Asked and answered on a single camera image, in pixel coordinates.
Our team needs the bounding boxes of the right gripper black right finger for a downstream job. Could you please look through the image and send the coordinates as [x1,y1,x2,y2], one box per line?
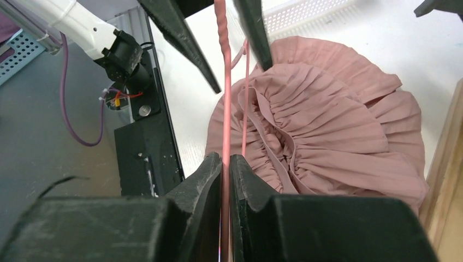
[229,155,437,261]

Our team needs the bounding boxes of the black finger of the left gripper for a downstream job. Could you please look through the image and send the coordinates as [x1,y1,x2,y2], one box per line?
[138,0,221,94]
[233,0,273,71]

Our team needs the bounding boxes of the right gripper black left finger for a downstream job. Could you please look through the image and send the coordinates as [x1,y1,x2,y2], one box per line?
[1,153,222,261]

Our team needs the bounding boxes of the pink wire hanger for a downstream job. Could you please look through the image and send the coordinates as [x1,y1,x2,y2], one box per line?
[214,0,234,261]

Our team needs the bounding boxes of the pink garment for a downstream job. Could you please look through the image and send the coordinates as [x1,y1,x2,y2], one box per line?
[204,35,430,214]

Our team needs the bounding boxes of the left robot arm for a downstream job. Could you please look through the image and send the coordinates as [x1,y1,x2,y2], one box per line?
[19,1,273,93]

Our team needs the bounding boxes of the wooden hanger rack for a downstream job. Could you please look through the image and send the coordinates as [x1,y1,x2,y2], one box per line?
[419,80,462,252]

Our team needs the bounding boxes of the white plastic basket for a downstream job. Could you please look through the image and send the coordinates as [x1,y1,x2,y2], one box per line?
[224,0,366,41]

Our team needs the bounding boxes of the blue perforated bin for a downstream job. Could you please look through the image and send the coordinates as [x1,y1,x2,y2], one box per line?
[1,29,45,85]

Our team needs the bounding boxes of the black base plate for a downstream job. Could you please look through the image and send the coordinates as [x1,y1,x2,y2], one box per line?
[114,7,185,197]

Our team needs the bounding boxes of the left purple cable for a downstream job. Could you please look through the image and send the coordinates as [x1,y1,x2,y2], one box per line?
[59,32,109,147]

